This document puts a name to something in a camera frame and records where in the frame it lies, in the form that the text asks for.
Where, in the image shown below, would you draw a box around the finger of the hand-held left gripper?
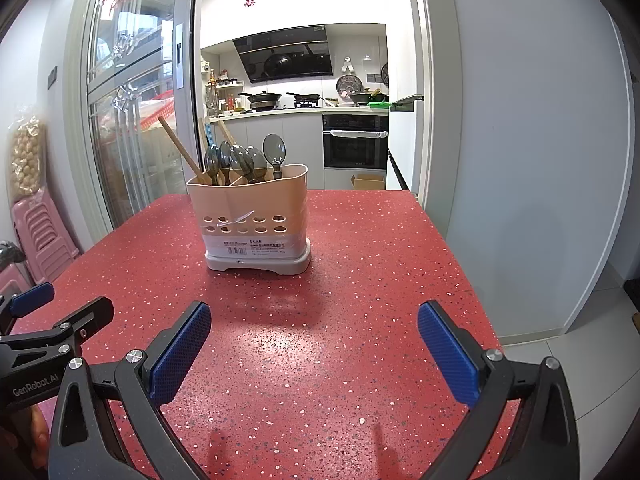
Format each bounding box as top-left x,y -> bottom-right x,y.
0,296 -> 115,368
0,281 -> 56,333

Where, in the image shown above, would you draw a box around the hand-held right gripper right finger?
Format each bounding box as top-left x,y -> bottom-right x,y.
417,300 -> 581,480

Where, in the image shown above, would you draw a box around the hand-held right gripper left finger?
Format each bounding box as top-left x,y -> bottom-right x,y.
48,300 -> 213,480

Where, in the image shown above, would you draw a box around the beige plastic utensil holder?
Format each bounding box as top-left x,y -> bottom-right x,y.
186,163 -> 312,275

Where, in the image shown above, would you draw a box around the plain wooden chopstick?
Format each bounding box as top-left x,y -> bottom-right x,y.
198,117 -> 210,173
157,116 -> 205,181

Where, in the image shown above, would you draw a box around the person's left hand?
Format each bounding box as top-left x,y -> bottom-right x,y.
15,402 -> 51,461

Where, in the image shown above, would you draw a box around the black plastic bag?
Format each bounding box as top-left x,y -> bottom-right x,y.
0,241 -> 21,281

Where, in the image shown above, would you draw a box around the bag of round beige balls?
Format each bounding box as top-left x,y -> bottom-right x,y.
7,115 -> 48,201

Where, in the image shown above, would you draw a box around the glass sliding door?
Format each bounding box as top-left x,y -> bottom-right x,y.
75,0 -> 201,231

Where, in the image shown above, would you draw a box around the cardboard box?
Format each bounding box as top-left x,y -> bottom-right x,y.
350,174 -> 387,191

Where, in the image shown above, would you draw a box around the black built-in oven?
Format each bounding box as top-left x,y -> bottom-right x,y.
322,114 -> 390,170

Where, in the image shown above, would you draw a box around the grey kitchen base cabinets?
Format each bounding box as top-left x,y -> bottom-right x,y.
202,110 -> 325,191

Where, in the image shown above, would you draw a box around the spice rack with bottles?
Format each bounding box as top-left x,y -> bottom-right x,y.
202,60 -> 246,116

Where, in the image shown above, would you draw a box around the black wok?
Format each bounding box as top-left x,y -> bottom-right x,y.
239,91 -> 283,110

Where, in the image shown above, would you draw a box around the round metal steamer rack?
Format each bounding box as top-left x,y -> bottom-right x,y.
336,74 -> 362,98

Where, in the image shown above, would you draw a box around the black range hood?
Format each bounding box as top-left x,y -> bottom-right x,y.
232,24 -> 334,85

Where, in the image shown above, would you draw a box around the white towel on oven handle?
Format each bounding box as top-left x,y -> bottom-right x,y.
331,129 -> 389,140

